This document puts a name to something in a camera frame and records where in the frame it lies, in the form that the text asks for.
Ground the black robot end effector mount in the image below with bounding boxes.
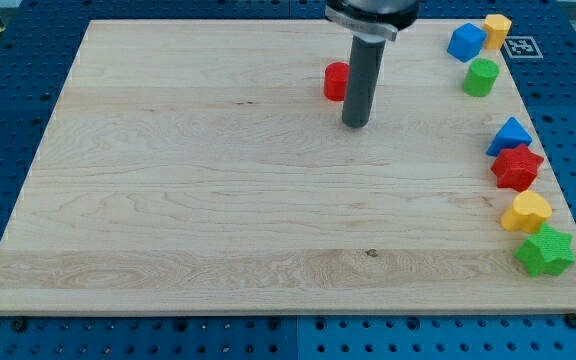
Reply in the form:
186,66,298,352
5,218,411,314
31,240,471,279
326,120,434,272
324,0,421,42

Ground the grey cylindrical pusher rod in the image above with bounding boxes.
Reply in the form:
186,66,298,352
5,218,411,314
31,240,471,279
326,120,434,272
342,35,386,128

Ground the red cylinder block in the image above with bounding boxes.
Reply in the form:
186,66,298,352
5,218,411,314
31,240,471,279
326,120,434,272
323,62,350,101

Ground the wooden board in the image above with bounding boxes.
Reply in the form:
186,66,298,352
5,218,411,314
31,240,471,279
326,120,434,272
0,19,576,316

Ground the blue cube block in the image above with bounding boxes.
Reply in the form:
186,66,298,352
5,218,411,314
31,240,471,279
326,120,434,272
447,23,487,62

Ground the green cylinder block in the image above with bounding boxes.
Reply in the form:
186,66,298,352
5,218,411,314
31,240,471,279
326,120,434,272
462,58,500,97

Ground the yellow hexagon block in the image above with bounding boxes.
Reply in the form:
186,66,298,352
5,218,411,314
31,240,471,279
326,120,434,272
482,14,512,50

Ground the white fiducial marker tag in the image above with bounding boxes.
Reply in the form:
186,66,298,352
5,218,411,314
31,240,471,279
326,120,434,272
503,36,543,59

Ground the blue triangle block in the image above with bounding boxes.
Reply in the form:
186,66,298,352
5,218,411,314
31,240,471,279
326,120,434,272
486,117,533,156

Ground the red star block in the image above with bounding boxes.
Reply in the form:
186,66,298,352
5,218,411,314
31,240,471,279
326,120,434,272
491,144,544,192

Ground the yellow heart block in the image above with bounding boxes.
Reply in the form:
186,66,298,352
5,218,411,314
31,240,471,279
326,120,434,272
500,190,553,234

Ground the green star block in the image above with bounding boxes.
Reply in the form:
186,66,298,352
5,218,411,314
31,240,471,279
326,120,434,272
514,222,576,277

